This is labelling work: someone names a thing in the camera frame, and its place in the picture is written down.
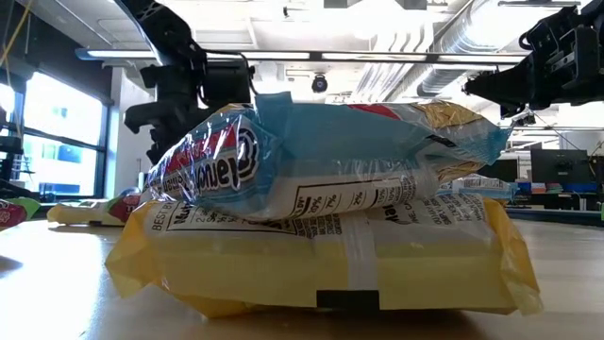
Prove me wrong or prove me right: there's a background workbench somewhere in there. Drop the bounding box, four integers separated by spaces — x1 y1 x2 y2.
507 181 604 227

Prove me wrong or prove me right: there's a red green packet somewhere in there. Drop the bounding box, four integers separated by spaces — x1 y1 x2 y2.
0 196 42 231

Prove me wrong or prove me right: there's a lime green Maruchan noodle packet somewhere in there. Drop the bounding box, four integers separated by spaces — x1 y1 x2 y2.
106 192 143 224

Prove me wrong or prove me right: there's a silver ventilation duct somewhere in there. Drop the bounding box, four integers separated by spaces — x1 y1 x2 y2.
353 0 534 103

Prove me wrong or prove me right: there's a large window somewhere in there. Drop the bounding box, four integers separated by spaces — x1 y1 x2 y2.
0 70 112 199

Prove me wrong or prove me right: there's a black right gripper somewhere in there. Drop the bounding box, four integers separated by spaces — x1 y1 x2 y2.
464 4 604 111

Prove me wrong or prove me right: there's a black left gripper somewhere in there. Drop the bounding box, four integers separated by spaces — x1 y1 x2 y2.
125 63 211 166

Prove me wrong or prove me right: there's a yellow Maruchan noodle packet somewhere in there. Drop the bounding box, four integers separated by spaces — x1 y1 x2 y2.
104 193 544 318
46 197 114 227

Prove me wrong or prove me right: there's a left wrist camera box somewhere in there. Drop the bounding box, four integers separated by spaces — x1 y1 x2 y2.
201 59 256 106

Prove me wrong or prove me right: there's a black computer monitor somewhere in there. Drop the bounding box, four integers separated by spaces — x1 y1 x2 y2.
478 159 520 179
530 148 591 185

